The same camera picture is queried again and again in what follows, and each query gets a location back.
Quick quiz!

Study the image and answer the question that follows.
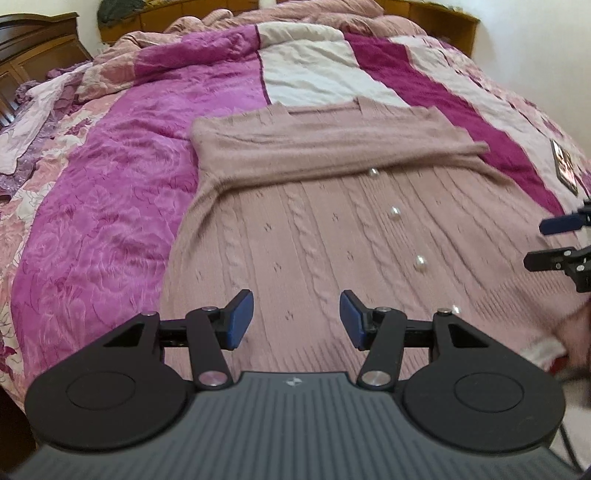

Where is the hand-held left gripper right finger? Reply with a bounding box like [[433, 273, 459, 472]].
[[339, 289, 494, 391]]

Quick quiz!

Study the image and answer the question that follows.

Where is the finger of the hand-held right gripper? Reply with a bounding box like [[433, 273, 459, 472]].
[[539, 202, 591, 237], [523, 246, 591, 274]]

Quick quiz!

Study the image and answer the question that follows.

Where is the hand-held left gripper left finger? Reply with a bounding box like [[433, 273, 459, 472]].
[[102, 289, 256, 391]]

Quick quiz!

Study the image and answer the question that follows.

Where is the pink knitted cardigan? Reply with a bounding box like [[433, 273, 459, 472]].
[[159, 96, 587, 384]]

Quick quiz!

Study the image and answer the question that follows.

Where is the person's right hand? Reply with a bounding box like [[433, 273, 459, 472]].
[[553, 305, 591, 370]]

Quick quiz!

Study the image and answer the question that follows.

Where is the dark rectangular flat object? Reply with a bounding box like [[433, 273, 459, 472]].
[[551, 138, 579, 197]]

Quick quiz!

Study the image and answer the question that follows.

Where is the magenta and white patchwork quilt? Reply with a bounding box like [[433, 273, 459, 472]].
[[0, 14, 591, 416]]

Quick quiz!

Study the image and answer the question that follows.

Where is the wooden headboard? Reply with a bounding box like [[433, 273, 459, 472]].
[[99, 0, 479, 58]]

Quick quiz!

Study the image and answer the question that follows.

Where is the lilac floral sheet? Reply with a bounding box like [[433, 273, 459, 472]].
[[0, 62, 93, 199]]

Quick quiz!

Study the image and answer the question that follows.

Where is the pink crumpled duvet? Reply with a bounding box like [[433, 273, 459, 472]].
[[164, 0, 428, 44]]

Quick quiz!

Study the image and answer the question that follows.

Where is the dark cloth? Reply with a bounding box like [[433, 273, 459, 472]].
[[97, 0, 149, 24]]

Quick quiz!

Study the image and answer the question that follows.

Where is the dark wooden wardrobe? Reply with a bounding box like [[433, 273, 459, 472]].
[[0, 11, 93, 134]]

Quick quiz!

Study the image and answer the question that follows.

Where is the black cable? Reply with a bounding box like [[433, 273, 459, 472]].
[[556, 411, 580, 469]]

